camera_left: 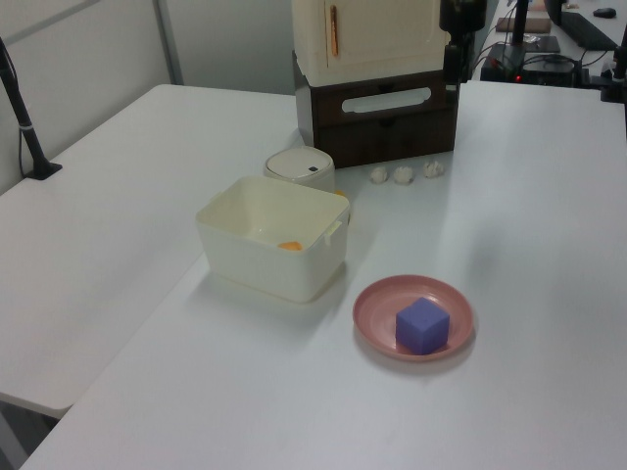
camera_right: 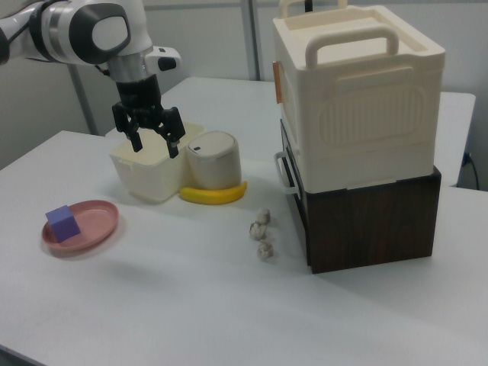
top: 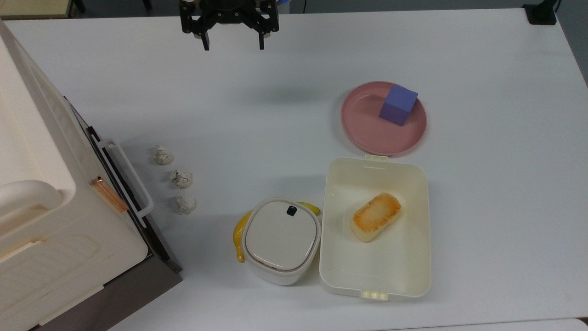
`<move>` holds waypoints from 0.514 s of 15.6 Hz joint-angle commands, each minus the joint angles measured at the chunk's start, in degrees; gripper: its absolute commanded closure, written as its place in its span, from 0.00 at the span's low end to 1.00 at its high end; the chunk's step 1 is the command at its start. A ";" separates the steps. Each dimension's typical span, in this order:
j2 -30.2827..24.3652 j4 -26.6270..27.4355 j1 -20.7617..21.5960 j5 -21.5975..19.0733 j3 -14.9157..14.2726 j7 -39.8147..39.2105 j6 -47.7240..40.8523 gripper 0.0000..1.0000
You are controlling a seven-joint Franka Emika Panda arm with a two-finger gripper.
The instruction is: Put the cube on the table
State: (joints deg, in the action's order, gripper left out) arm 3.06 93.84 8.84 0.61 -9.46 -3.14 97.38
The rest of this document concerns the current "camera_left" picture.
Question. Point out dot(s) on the dark robot gripper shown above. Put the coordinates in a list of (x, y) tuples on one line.
[(462, 14)]

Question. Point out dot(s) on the purple cube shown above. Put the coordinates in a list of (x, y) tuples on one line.
[(421, 325)]

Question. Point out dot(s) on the black monitor stand pole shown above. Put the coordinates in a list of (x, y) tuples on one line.
[(519, 22)]

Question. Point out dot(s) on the black electronics box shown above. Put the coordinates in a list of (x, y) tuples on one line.
[(539, 71)]

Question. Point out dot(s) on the cream toy cabinet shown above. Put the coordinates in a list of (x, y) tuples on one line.
[(382, 34)]

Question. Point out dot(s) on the dark brown drawer box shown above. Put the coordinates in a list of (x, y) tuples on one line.
[(387, 132)]

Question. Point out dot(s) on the crumpled white paper ball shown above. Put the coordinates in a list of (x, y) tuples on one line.
[(402, 175), (379, 175), (433, 169)]

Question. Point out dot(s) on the black keyboard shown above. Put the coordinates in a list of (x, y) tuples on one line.
[(588, 30)]

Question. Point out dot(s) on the black computer mouse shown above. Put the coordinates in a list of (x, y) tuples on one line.
[(605, 13)]

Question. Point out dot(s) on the small white lidded bin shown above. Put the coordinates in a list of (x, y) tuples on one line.
[(299, 166)]

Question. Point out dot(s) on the toasted bread loaf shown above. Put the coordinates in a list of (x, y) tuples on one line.
[(290, 246)]

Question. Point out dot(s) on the pink round plate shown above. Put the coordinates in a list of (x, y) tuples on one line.
[(377, 313)]

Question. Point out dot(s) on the cream plastic storage box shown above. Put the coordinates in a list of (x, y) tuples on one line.
[(264, 271)]

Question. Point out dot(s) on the black pole stand with clamp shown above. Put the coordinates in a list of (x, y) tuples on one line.
[(24, 127)]

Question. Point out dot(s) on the black table clamp mount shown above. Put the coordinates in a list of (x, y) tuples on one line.
[(614, 80)]

